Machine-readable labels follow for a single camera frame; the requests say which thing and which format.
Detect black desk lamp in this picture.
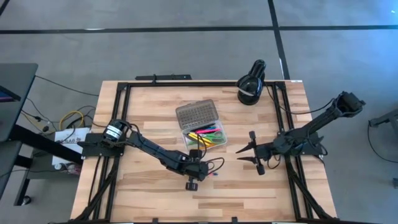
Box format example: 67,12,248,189
236,58,267,106

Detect gray metal stand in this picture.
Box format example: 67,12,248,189
368,107,398,129

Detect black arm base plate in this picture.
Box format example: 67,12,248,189
277,130,324,156
76,132,127,158

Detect black pen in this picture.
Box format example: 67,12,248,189
189,123,216,133

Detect dark screen on desk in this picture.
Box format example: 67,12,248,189
0,85,22,103

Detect white printed paper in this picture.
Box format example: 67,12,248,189
51,126,91,166

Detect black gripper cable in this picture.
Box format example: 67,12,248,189
185,130,226,175
266,152,282,170

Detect black bar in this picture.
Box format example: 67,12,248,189
135,73,193,82

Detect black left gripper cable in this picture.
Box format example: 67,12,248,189
185,130,226,175

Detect gray desk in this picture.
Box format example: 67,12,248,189
0,63,39,200

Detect black floor cable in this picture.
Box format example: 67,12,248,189
367,123,398,165
34,74,100,98

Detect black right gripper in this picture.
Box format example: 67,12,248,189
235,130,282,176

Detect clear plastic supply box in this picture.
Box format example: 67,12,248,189
175,98,228,152

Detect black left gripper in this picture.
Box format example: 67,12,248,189
178,149,210,192

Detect yellow cable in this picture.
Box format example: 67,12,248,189
58,110,85,130

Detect green scissors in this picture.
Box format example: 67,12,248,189
198,131,226,146

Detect pink highlighter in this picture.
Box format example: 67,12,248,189
195,128,222,135

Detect black aluminium table frame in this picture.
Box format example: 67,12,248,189
70,80,338,224

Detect black lamp cable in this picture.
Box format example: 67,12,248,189
263,81,336,115

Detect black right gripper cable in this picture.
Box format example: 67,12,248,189
266,152,282,170

